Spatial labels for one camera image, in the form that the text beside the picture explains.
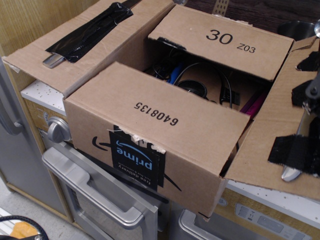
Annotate brown cardboard Amazon box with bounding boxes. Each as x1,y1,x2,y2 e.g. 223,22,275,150
3,0,320,220

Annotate metal bar taped on flap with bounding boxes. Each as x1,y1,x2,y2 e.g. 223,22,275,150
42,53,65,69

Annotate silver oven knob left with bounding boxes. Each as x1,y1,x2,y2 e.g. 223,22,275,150
47,116,72,144

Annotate silver toy dishwasher door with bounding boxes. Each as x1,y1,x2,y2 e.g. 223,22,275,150
169,203,317,240

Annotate silver metal pot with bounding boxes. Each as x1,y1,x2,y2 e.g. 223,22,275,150
277,20,316,41

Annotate blue pen in box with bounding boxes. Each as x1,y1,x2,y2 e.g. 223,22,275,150
167,62,184,85

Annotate silver toy oven door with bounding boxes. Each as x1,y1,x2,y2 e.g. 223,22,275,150
42,146,171,240

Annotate black braided cable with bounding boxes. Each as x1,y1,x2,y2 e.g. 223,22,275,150
0,215,48,240

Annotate purple item in box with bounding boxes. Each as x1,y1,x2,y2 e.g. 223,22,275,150
240,91,268,119

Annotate black round device in box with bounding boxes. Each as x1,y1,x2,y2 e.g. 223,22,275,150
177,79,208,99

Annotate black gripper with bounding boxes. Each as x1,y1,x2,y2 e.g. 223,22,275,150
302,72,320,115

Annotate silver toy fridge door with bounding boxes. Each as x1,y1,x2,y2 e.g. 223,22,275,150
0,64,66,217

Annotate black cable in box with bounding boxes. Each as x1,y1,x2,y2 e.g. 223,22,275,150
143,49,241,111

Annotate orange object on floor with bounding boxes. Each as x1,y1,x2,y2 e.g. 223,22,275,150
10,222,38,239

